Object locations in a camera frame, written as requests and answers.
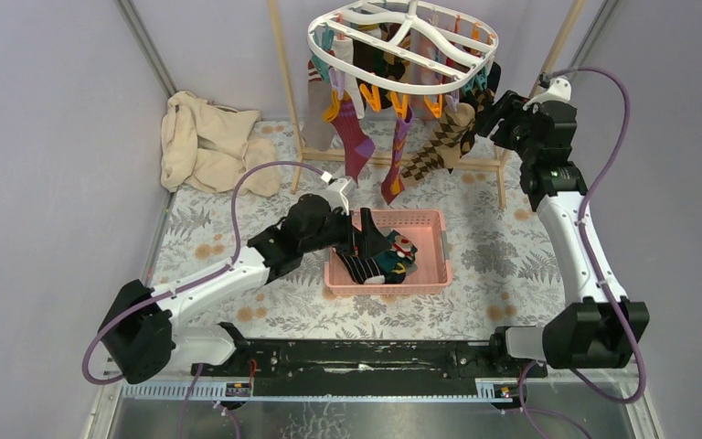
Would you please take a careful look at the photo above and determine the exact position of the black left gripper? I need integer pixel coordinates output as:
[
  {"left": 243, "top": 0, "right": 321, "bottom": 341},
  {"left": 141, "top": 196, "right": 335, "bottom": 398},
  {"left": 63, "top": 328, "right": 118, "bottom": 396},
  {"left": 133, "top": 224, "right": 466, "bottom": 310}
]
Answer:
[{"left": 299, "top": 203, "right": 392, "bottom": 262}]

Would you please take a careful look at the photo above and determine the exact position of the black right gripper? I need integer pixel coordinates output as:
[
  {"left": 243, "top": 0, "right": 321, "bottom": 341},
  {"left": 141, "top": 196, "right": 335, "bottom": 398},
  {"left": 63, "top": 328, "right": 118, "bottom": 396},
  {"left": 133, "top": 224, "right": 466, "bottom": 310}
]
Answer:
[{"left": 473, "top": 91, "right": 538, "bottom": 164}]

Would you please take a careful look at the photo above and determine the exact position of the black pinstriped sock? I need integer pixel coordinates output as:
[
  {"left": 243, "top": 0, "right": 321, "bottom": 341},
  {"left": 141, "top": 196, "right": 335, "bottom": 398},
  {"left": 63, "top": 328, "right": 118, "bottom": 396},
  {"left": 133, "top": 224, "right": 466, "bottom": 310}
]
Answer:
[{"left": 337, "top": 254, "right": 386, "bottom": 284}]

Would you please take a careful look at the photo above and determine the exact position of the teal green sock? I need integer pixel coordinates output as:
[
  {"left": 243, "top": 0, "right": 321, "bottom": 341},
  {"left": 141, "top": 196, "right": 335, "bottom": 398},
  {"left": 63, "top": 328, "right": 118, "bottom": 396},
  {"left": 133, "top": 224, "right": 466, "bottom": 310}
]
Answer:
[{"left": 374, "top": 230, "right": 418, "bottom": 274}]

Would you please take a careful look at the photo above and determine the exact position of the navy santa sock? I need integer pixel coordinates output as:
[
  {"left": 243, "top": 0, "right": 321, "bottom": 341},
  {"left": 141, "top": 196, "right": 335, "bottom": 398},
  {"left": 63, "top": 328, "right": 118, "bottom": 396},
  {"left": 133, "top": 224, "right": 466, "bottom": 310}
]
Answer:
[{"left": 384, "top": 262, "right": 412, "bottom": 284}]

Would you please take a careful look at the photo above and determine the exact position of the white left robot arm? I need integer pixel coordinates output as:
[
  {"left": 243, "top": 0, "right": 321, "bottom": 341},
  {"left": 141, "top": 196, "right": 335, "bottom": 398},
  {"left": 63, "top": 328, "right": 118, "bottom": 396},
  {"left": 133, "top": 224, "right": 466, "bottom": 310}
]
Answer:
[{"left": 99, "top": 194, "right": 390, "bottom": 384}]

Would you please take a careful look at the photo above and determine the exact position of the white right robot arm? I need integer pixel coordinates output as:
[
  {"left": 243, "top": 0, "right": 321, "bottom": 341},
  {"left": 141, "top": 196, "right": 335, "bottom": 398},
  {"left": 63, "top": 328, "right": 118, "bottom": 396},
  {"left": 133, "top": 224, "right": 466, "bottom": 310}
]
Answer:
[{"left": 480, "top": 91, "right": 650, "bottom": 377}]

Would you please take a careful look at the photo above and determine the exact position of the wooden hanger stand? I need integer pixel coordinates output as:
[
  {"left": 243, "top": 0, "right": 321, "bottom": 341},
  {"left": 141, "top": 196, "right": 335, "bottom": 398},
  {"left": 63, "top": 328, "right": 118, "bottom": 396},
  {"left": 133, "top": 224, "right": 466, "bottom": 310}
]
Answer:
[{"left": 266, "top": 0, "right": 589, "bottom": 212}]

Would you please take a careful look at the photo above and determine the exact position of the white round clip hanger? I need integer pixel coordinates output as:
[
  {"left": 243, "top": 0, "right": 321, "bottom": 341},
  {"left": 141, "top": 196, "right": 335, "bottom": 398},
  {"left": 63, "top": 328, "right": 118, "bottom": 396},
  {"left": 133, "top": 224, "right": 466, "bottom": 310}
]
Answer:
[{"left": 307, "top": 1, "right": 500, "bottom": 96}]

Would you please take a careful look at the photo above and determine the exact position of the brown argyle sock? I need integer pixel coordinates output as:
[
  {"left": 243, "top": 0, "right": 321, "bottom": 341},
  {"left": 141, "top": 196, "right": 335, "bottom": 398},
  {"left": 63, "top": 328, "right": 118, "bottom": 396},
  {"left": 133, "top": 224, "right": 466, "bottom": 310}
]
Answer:
[{"left": 460, "top": 88, "right": 495, "bottom": 158}]

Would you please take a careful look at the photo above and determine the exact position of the pink plastic basket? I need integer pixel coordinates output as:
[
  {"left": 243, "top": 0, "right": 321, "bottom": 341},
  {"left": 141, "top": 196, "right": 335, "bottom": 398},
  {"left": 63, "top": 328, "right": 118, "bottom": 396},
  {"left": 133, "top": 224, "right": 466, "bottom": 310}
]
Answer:
[{"left": 324, "top": 209, "right": 452, "bottom": 296}]

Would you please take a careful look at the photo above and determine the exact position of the magenta purple striped sock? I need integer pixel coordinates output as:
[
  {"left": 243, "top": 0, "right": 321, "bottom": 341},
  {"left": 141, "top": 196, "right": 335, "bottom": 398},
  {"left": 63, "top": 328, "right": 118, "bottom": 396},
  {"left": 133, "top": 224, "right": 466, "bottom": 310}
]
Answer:
[{"left": 380, "top": 106, "right": 413, "bottom": 205}]

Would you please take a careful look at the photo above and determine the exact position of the tan argyle sock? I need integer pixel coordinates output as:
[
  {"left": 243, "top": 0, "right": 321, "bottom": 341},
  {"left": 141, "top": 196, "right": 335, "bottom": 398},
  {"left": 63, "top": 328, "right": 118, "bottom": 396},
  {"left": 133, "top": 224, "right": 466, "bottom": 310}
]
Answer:
[{"left": 400, "top": 102, "right": 476, "bottom": 188}]

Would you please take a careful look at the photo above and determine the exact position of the beige long sock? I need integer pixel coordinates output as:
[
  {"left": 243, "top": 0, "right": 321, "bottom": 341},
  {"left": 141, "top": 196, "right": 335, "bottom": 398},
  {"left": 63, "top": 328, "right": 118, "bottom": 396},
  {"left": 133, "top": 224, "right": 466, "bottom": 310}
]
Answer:
[{"left": 302, "top": 60, "right": 336, "bottom": 151}]

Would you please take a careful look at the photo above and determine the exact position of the mustard yellow sock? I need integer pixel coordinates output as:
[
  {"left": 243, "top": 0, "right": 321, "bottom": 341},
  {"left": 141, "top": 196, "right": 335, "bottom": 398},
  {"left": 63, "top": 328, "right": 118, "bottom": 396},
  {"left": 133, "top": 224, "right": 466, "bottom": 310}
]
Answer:
[{"left": 323, "top": 91, "right": 342, "bottom": 123}]

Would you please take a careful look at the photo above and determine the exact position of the white sock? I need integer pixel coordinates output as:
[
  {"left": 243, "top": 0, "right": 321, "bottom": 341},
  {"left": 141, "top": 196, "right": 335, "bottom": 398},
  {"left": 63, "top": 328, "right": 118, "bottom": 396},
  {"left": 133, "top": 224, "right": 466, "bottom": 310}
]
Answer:
[{"left": 333, "top": 36, "right": 369, "bottom": 119}]

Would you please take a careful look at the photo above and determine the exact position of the cream crumpled cloth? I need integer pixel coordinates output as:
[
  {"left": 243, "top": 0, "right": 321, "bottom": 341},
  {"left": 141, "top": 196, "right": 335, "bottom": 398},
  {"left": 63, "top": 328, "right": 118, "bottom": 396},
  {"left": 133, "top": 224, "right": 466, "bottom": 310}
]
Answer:
[{"left": 160, "top": 91, "right": 277, "bottom": 193}]

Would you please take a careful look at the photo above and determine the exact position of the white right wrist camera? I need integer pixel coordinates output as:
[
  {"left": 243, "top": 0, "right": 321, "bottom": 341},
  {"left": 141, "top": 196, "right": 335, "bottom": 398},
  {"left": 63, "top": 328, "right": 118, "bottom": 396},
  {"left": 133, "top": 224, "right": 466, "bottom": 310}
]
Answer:
[{"left": 523, "top": 76, "right": 572, "bottom": 112}]

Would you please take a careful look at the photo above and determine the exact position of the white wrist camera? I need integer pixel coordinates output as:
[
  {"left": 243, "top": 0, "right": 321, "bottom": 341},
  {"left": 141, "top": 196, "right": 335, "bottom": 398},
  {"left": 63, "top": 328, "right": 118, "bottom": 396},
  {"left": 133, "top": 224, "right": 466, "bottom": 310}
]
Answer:
[
  {"left": 523, "top": 76, "right": 572, "bottom": 112},
  {"left": 318, "top": 171, "right": 357, "bottom": 215}
]

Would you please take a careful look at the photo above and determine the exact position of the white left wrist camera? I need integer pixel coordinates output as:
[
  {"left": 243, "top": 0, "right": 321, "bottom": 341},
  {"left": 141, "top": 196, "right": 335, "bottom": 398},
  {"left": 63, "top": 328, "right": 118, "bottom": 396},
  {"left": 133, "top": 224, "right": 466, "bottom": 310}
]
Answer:
[{"left": 318, "top": 171, "right": 357, "bottom": 215}]

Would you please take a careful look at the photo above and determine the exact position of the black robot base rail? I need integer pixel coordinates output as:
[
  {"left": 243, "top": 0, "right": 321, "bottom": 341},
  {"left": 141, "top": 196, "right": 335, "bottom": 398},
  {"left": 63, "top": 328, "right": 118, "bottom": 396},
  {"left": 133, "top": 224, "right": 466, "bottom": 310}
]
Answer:
[{"left": 192, "top": 338, "right": 527, "bottom": 399}]

